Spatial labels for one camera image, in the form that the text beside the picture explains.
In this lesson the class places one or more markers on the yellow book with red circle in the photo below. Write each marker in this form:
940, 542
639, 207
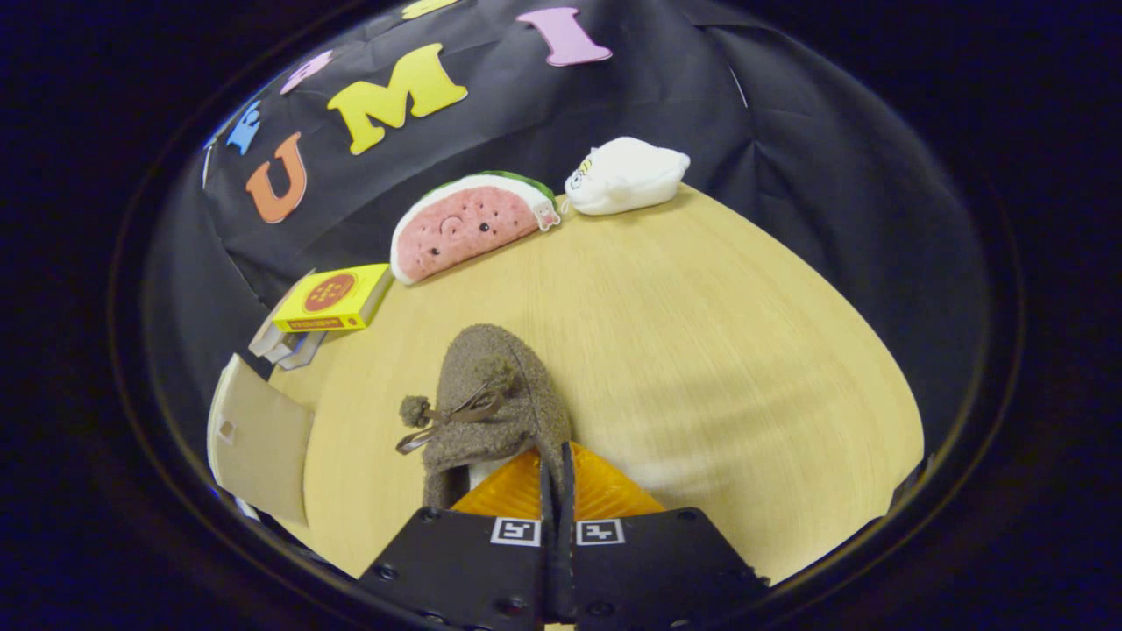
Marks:
333, 298

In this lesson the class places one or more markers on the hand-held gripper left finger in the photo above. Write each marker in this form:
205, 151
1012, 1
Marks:
465, 570

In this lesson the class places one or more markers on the brown fuzzy shoe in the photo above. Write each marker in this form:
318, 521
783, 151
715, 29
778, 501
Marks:
517, 377

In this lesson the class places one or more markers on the blue book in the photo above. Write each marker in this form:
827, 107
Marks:
307, 350

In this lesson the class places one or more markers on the cream storage box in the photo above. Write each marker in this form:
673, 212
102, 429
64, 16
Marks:
259, 447

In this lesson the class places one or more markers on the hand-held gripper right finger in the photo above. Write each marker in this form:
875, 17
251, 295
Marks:
657, 570

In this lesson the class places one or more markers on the black backdrop cloth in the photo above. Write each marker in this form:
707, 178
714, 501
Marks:
789, 131

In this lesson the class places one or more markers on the white plush toy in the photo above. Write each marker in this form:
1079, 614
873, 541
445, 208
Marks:
627, 175

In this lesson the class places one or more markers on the watermelon slice plush toy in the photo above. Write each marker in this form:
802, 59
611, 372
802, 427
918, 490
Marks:
465, 228

